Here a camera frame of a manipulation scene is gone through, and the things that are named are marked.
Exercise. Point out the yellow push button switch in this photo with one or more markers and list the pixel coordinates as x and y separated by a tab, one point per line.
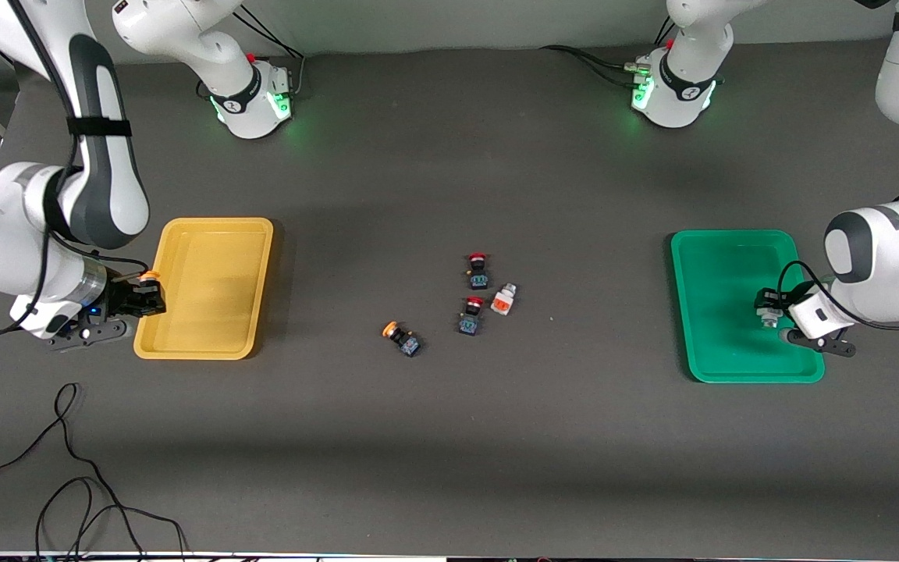
151	275
403	339

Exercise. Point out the white switch with green button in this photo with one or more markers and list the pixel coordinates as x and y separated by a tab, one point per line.
769	316

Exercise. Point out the white switch with orange button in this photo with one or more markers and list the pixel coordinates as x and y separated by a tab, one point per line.
503	300

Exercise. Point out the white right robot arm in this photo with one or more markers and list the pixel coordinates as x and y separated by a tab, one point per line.
20	195

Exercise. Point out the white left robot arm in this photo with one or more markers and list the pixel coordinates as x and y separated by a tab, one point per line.
886	257

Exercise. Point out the green plastic tray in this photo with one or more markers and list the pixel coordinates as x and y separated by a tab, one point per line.
723	308

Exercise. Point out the yellow plastic tray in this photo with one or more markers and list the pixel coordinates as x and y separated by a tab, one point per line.
204	289

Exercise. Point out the dark gray table mat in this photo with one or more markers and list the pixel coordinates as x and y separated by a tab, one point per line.
449	468

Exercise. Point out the red push button switch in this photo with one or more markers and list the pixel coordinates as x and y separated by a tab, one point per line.
478	273
470	318

